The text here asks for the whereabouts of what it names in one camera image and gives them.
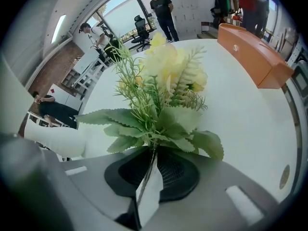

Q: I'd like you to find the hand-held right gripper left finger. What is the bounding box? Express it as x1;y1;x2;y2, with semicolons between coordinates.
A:
60;146;157;231

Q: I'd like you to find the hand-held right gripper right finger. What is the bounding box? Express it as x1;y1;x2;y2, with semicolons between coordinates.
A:
144;150;285;231

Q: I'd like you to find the yellow artificial flowers bunch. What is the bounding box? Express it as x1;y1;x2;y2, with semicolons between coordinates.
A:
74;32;225;228

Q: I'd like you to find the white cushioned chair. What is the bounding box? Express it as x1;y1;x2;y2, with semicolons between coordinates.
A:
24;121;89;162

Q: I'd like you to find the round brass table grommet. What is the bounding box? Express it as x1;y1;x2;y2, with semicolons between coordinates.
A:
279;164;291;190

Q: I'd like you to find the white shelf unit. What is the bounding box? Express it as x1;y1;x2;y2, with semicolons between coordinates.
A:
61;47;114;99

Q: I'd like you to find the orange plastic case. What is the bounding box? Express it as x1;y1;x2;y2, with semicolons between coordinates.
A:
217;23;295;90

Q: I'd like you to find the black office chair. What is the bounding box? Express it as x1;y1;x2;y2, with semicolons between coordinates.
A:
130;14;152;52

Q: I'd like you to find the grey appliance with screen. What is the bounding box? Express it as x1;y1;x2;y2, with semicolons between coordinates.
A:
285;60;308;132

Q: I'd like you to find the ceiling light panel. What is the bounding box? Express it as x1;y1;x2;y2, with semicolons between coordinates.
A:
51;13;66;44

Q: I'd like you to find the white locker cabinet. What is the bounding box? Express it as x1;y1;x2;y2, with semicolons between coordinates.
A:
160;0;203;34

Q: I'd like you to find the clothes rack with garments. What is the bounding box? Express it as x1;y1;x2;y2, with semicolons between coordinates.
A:
210;0;242;22

